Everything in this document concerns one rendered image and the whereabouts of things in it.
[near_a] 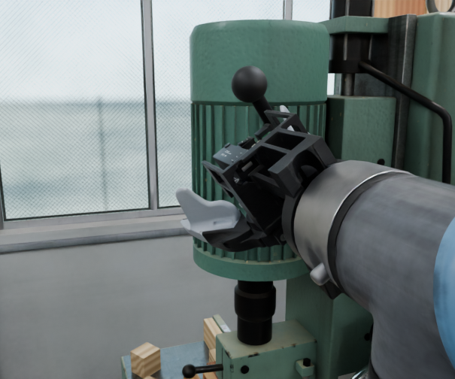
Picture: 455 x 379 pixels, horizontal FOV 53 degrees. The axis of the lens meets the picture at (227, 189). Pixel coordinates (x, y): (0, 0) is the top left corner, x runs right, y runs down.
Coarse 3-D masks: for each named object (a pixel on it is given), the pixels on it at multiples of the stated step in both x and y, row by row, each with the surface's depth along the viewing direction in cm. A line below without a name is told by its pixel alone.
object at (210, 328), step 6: (210, 318) 98; (204, 324) 97; (210, 324) 95; (216, 324) 95; (204, 330) 98; (210, 330) 93; (216, 330) 93; (204, 336) 98; (210, 336) 94; (210, 342) 94; (210, 348) 94
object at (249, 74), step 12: (240, 72) 43; (252, 72) 43; (240, 84) 43; (252, 84) 43; (264, 84) 43; (240, 96) 44; (252, 96) 43; (264, 96) 45; (264, 108) 45; (264, 120) 46; (372, 324) 59
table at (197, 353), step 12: (168, 348) 96; (180, 348) 96; (192, 348) 96; (204, 348) 96; (168, 360) 91; (180, 360) 91; (192, 360) 91; (204, 360) 91; (132, 372) 88; (156, 372) 88; (168, 372) 88; (180, 372) 88
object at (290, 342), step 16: (288, 320) 73; (224, 336) 69; (272, 336) 69; (288, 336) 69; (304, 336) 69; (224, 352) 66; (240, 352) 65; (256, 352) 65; (272, 352) 65; (288, 352) 66; (304, 352) 67; (224, 368) 66; (240, 368) 64; (256, 368) 65; (272, 368) 66; (288, 368) 67
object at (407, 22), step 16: (400, 16) 58; (416, 16) 57; (400, 32) 58; (384, 48) 61; (400, 48) 58; (384, 64) 61; (400, 64) 58; (336, 80) 72; (368, 80) 64; (400, 80) 58; (400, 96) 59; (400, 112) 59; (400, 128) 60; (400, 144) 60; (400, 160) 61
